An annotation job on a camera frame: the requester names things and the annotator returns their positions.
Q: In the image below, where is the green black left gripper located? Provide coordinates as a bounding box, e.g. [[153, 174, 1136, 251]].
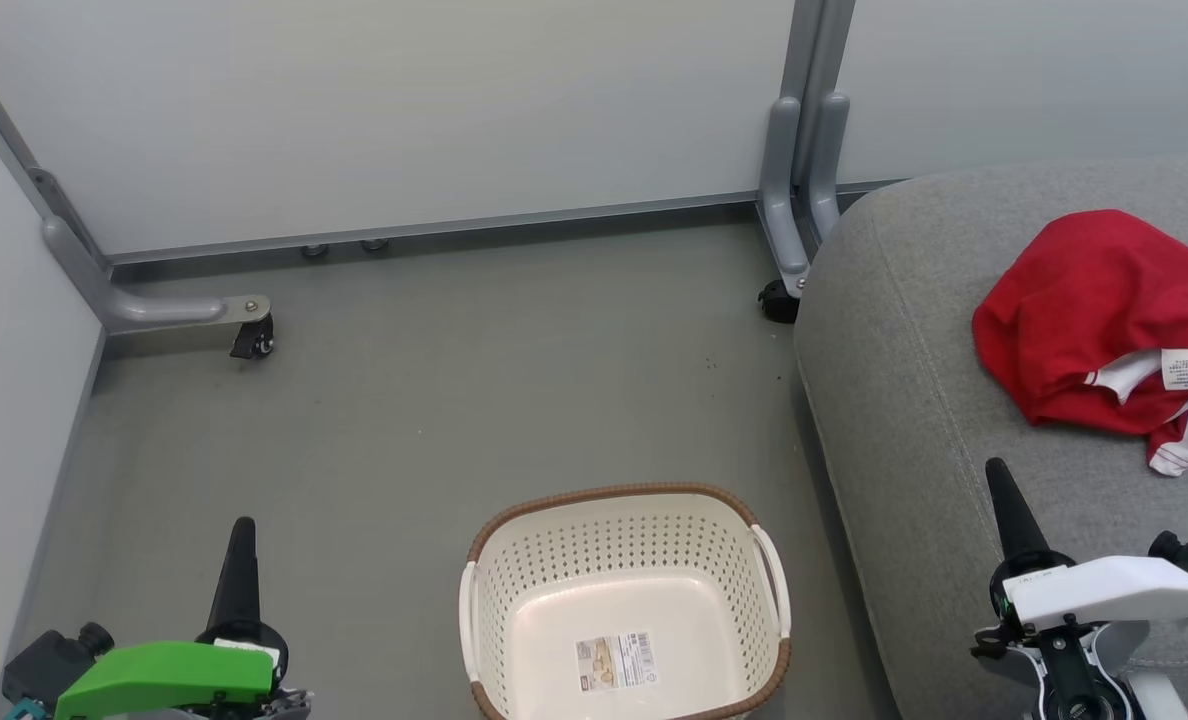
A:
[[54, 516, 290, 720]]

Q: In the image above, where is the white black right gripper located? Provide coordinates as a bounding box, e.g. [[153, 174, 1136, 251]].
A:
[[984, 457, 1188, 634]]

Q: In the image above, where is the grey upholstered cushion seat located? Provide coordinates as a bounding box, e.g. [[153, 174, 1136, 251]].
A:
[[794, 152, 1188, 720]]

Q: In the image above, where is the black caster wheel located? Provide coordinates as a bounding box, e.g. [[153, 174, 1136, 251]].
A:
[[230, 313, 276, 361], [758, 279, 801, 324]]

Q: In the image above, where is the cream perforated laundry basket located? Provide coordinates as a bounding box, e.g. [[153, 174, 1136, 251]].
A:
[[459, 483, 793, 720]]

